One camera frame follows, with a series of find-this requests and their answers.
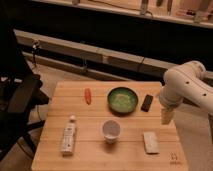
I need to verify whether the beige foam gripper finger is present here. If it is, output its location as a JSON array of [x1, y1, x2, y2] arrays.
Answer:
[[161, 108, 174, 125]]

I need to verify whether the red orange pepper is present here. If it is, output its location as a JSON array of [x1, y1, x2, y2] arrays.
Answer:
[[84, 88, 91, 105]]

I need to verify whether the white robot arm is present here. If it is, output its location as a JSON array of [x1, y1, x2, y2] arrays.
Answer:
[[159, 61, 213, 124]]

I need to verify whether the black rectangular block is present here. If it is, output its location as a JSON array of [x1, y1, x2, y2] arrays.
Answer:
[[141, 95, 153, 112]]

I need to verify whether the white sponge block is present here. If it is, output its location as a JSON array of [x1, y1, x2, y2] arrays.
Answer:
[[143, 132, 159, 154]]

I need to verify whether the green bowl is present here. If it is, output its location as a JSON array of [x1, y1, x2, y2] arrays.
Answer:
[[107, 87, 138, 114]]

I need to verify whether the white paper cup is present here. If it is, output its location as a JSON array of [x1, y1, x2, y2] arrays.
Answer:
[[102, 120, 121, 144]]

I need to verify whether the white plastic bottle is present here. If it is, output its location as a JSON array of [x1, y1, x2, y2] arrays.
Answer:
[[61, 115, 76, 156]]

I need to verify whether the black office chair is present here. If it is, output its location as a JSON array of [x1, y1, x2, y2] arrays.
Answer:
[[0, 28, 49, 161]]

